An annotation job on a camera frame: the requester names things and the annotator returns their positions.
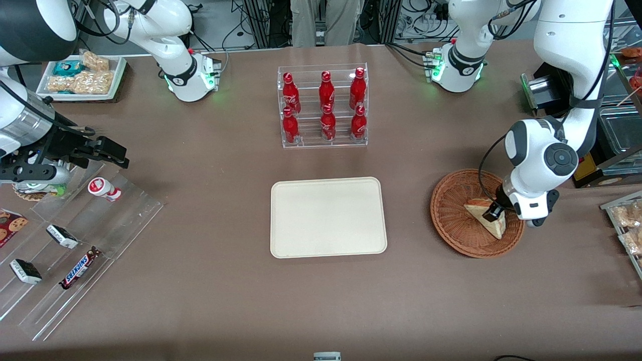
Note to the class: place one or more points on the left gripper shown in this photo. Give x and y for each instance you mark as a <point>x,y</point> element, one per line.
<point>499,196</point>

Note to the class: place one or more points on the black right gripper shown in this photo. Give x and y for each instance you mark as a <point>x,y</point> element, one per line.
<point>59,140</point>

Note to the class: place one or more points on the triangular sandwich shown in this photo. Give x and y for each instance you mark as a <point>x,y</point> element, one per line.
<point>496,228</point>

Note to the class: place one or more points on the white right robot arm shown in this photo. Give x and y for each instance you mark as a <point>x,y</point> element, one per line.
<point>175,30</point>

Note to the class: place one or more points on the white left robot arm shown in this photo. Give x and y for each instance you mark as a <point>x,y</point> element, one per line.
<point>572,40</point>

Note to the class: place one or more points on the brown wicker basket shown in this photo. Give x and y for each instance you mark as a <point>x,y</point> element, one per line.
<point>456,220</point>

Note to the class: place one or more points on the white snack tray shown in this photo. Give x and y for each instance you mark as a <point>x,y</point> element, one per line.
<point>118,80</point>

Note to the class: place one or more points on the grey tray with bread packs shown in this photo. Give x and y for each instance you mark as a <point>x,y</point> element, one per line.
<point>609,208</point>

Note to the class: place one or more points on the beige plastic tray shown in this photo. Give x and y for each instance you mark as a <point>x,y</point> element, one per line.
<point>328,218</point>

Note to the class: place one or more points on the red white yogurt bottle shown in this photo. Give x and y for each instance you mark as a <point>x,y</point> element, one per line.
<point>103,189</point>

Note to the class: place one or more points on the clear acrylic tiered shelf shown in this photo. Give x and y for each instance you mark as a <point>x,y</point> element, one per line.
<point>125,215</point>

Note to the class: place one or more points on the large rice cracker pack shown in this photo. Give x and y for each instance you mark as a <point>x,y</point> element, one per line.
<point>90,82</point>

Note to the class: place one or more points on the green white packet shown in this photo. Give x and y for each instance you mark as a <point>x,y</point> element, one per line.
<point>52,190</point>

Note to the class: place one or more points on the small rice cracker pack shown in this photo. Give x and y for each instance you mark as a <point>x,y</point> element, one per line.
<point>95,61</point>

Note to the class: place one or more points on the teal snack packet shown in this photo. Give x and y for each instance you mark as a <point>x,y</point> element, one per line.
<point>67,68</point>

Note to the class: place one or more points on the small wicker coaster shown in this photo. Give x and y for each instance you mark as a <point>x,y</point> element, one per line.
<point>27,195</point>

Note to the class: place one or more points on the black white snack pack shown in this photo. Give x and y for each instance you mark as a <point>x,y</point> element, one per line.
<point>62,236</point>
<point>26,271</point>

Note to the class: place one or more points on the snickers chocolate bar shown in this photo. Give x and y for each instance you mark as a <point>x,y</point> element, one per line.
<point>79,268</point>

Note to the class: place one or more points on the black food warmer appliance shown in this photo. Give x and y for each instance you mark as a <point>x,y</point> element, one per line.
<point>546,90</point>

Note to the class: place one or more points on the chocolate chip cookie package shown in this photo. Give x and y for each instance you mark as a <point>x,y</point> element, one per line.
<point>11,228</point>

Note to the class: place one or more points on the wrapped bread pack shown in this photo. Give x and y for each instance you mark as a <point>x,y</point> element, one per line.
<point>627,215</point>
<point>633,241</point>

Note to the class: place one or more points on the clear plastic food container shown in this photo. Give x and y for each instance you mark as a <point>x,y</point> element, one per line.
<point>622,130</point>
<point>614,85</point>

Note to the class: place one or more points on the red cola bottle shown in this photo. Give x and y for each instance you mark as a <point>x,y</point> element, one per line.
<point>326,93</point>
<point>357,90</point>
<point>328,125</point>
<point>290,128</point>
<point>290,95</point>
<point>358,125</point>

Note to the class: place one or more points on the red sausage on skewer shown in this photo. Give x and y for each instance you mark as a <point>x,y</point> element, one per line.
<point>637,80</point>

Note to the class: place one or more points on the clear acrylic bottle rack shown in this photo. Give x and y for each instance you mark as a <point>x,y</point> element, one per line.
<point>311,143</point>

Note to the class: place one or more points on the grilled brown sausage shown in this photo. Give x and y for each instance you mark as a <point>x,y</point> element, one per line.
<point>632,51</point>

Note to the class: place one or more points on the small white box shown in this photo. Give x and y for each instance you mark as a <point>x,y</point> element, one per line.
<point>327,357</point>

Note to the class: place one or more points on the person in khaki trousers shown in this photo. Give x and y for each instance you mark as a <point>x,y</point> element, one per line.
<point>306,22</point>

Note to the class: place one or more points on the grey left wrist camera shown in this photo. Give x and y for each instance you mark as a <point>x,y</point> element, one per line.
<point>536,222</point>

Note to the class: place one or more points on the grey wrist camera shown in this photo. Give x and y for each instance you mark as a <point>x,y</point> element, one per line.
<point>536,222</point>
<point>45,174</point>

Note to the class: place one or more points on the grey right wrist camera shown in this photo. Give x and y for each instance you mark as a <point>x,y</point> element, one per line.
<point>45,174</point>

